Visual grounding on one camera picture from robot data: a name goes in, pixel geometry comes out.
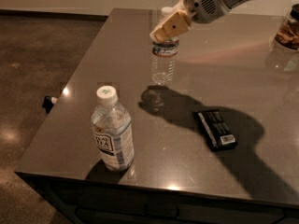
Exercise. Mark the snack jar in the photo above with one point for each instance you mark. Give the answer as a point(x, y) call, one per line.
point(287, 37)

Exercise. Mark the clear water bottle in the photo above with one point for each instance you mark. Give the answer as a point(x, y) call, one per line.
point(163, 60)

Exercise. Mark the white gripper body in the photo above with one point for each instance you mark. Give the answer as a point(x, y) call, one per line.
point(204, 4)

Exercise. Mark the blue label plastic bottle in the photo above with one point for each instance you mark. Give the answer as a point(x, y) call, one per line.
point(112, 130)

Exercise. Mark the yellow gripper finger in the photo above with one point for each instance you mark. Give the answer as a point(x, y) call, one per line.
point(175, 24)
point(176, 10)

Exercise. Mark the black object beside table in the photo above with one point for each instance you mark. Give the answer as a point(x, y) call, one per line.
point(49, 102)

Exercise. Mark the black snack bar wrapper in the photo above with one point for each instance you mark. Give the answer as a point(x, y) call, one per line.
point(219, 136)

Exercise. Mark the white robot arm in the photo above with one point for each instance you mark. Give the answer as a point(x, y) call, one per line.
point(178, 19)

